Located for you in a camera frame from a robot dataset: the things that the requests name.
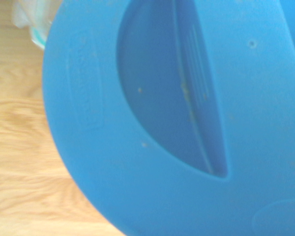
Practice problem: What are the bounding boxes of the translucent pitcher with blue lid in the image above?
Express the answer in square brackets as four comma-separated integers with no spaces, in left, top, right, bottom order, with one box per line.
[42,0,295,236]

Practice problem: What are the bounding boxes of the glass container with teal lid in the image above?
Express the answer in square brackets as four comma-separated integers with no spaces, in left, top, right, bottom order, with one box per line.
[12,0,56,51]

